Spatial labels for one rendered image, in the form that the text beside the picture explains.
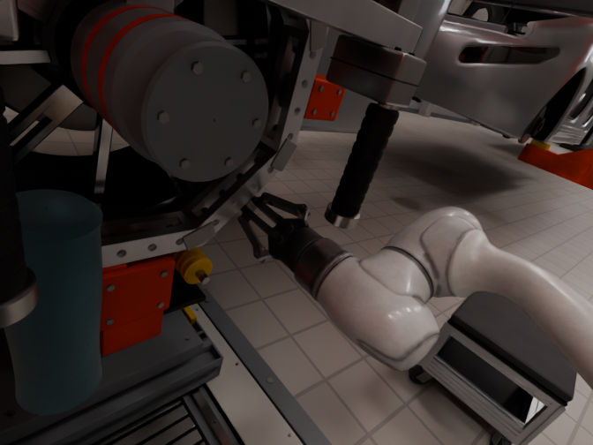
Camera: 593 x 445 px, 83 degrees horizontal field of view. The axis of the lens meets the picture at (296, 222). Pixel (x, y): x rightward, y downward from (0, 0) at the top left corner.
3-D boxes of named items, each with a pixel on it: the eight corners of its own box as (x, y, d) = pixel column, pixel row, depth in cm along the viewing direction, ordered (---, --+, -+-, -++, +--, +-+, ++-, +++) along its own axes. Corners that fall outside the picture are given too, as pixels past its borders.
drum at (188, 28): (175, 119, 50) (186, 13, 44) (259, 184, 39) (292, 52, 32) (63, 113, 41) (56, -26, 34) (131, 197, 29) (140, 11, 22)
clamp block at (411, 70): (349, 86, 43) (364, 40, 40) (409, 109, 38) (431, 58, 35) (323, 79, 39) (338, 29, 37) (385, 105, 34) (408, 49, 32)
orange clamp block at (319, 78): (276, 105, 63) (309, 109, 69) (304, 120, 59) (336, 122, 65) (286, 65, 60) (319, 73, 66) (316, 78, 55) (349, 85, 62)
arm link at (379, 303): (312, 319, 53) (368, 272, 59) (393, 398, 44) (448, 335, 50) (311, 279, 45) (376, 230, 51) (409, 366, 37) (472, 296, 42)
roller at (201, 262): (153, 211, 81) (155, 190, 79) (217, 288, 65) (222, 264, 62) (128, 214, 77) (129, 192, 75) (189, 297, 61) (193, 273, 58)
